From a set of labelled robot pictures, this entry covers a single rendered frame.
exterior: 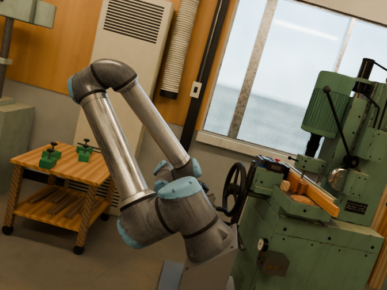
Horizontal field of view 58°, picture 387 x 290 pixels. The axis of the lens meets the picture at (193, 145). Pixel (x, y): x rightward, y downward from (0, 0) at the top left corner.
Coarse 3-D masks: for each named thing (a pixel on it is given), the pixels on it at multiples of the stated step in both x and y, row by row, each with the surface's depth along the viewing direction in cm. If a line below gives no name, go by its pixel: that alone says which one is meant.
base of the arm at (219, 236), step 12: (216, 216) 125; (204, 228) 121; (216, 228) 122; (228, 228) 126; (192, 240) 122; (204, 240) 120; (216, 240) 120; (228, 240) 122; (192, 252) 124; (204, 252) 120; (216, 252) 119
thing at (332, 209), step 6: (306, 192) 173; (312, 192) 168; (312, 198) 167; (318, 198) 162; (324, 198) 159; (318, 204) 161; (324, 204) 156; (330, 204) 152; (330, 210) 151; (336, 210) 148; (336, 216) 148
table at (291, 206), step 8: (256, 192) 174; (264, 192) 174; (272, 192) 175; (280, 192) 166; (288, 192) 167; (296, 192) 172; (280, 200) 164; (288, 200) 157; (312, 200) 165; (288, 208) 155; (296, 208) 155; (304, 208) 156; (312, 208) 156; (320, 208) 157; (304, 216) 157; (312, 216) 157; (320, 216) 158; (328, 216) 158
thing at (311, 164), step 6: (300, 156) 180; (306, 156) 181; (300, 162) 178; (306, 162) 178; (312, 162) 178; (318, 162) 179; (324, 162) 179; (300, 168) 178; (306, 168) 179; (312, 168) 179; (324, 168) 180
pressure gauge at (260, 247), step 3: (261, 237) 160; (258, 240) 163; (261, 240) 160; (264, 240) 158; (267, 240) 159; (258, 243) 162; (261, 243) 159; (264, 243) 157; (267, 243) 158; (258, 246) 162; (261, 246) 158; (264, 246) 157; (267, 246) 157; (258, 249) 160; (261, 249) 157; (264, 249) 157; (267, 249) 158; (261, 252) 161; (264, 252) 160
